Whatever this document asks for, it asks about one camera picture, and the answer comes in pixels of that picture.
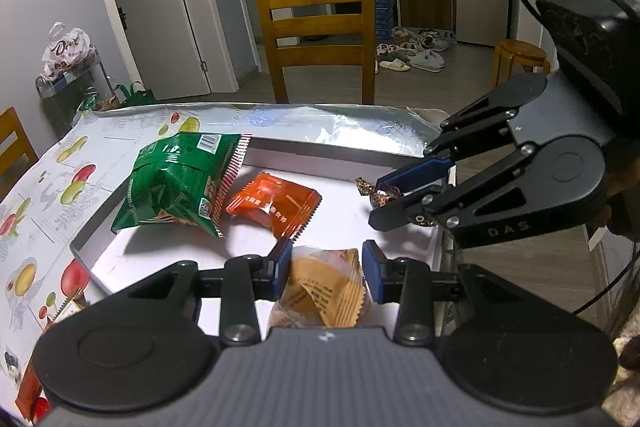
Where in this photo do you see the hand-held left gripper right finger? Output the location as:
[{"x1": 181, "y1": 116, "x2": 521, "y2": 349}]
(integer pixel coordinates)
[{"x1": 362, "y1": 239, "x2": 552, "y2": 349}]

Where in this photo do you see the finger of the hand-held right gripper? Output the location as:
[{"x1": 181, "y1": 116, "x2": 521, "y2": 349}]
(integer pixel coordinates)
[
  {"x1": 368, "y1": 145, "x2": 537, "y2": 233},
  {"x1": 376, "y1": 93, "x2": 518, "y2": 194}
]

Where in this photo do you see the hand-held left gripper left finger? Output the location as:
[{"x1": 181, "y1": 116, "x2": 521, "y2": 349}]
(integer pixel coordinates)
[{"x1": 112, "y1": 238, "x2": 295, "y2": 349}]

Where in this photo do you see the brown gold candy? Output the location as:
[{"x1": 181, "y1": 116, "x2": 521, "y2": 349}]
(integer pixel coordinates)
[{"x1": 354, "y1": 176, "x2": 404, "y2": 210}]

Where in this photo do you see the tan pastry packet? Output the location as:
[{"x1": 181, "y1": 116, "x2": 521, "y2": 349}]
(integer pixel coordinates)
[{"x1": 267, "y1": 246, "x2": 374, "y2": 331}]

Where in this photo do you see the white shallow tray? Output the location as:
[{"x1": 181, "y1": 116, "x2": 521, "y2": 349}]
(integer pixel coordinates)
[{"x1": 69, "y1": 136, "x2": 457, "y2": 339}]

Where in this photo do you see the orange snack packet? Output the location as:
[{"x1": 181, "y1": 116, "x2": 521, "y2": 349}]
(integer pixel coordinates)
[{"x1": 225, "y1": 172, "x2": 322, "y2": 242}]

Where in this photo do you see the round wooden stool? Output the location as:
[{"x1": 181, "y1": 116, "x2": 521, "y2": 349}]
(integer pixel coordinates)
[{"x1": 494, "y1": 39, "x2": 551, "y2": 88}]

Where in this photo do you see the pile of slippers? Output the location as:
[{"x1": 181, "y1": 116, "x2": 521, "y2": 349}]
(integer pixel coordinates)
[{"x1": 375, "y1": 26, "x2": 457, "y2": 76}]

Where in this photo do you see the green snack bag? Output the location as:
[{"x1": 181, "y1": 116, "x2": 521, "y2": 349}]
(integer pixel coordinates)
[{"x1": 110, "y1": 132, "x2": 254, "y2": 239}]

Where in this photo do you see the wooden chair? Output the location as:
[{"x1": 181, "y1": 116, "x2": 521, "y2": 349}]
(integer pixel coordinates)
[
  {"x1": 0, "y1": 107, "x2": 40, "y2": 202},
  {"x1": 255, "y1": 0, "x2": 377, "y2": 106}
]

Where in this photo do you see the stack of blue boxes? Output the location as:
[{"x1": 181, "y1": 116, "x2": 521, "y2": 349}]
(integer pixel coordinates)
[{"x1": 374, "y1": 0, "x2": 397, "y2": 40}]

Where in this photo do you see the green tote bag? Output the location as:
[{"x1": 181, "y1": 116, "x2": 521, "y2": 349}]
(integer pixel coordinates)
[{"x1": 112, "y1": 82, "x2": 157, "y2": 104}]

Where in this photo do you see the fruit print tablecloth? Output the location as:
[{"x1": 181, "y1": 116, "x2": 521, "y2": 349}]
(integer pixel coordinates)
[{"x1": 0, "y1": 102, "x2": 451, "y2": 424}]

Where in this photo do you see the full trash bin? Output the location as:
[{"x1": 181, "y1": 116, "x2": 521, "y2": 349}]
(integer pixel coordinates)
[{"x1": 35, "y1": 52, "x2": 114, "y2": 138}]

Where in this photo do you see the red packet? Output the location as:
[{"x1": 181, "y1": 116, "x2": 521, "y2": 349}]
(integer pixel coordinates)
[{"x1": 15, "y1": 366, "x2": 52, "y2": 424}]

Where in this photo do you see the white door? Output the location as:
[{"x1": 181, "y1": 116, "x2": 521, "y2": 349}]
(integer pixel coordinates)
[{"x1": 100, "y1": 0, "x2": 213, "y2": 100}]

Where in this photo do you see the white plastic bag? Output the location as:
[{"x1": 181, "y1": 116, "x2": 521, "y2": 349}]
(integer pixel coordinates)
[{"x1": 41, "y1": 22, "x2": 94, "y2": 80}]

